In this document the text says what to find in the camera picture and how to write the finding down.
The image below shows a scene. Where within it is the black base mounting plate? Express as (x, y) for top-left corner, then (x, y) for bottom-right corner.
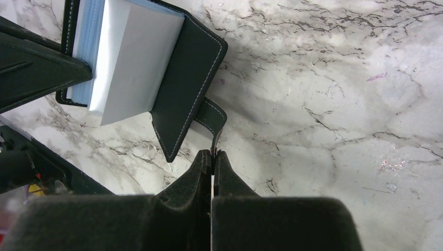
(1, 117), (112, 195)

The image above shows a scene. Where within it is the black leather card holder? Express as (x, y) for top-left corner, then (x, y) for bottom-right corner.
(56, 1), (228, 162)

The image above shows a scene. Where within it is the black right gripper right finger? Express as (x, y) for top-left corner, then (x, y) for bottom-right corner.
(212, 151), (363, 250)

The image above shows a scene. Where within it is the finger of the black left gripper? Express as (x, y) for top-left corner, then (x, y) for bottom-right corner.
(1, 33), (92, 112)
(1, 16), (61, 52)

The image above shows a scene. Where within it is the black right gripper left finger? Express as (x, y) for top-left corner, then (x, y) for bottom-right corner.
(1, 150), (212, 250)

